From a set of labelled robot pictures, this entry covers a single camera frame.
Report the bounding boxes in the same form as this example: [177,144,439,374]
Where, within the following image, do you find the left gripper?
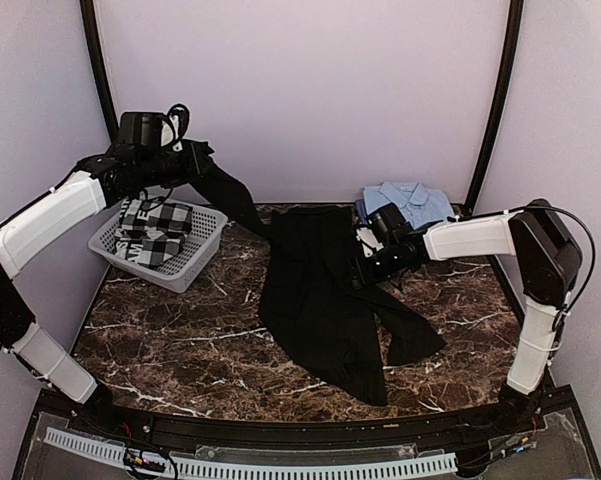
[138,140,212,187]

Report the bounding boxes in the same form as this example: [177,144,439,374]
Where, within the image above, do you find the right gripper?
[343,242,403,289]

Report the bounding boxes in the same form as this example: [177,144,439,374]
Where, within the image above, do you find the black long sleeve shirt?
[190,164,446,406]

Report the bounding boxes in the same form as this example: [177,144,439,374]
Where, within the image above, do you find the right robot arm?
[350,199,588,434]

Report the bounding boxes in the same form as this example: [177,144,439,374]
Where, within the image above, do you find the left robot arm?
[0,140,214,436]

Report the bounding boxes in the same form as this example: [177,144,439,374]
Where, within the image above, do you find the black white checkered shirt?
[113,199,193,270]

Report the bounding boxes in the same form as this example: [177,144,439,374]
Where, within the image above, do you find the light blue folded shirt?
[363,182,455,229]

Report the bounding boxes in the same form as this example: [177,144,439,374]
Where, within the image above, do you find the grey plastic basket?
[88,200,228,293]

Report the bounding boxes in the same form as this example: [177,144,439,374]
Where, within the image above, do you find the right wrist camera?
[355,203,414,256]

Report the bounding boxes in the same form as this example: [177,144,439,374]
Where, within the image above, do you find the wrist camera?
[116,103,190,152]
[355,203,414,256]

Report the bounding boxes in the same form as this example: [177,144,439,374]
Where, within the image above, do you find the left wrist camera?
[116,103,190,152]

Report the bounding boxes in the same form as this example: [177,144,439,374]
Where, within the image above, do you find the left black frame post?
[79,0,119,140]

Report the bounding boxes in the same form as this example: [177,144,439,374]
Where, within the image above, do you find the black front rail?
[59,405,532,452]

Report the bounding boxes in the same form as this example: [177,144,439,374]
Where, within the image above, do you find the white slotted cable duct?
[43,427,457,479]

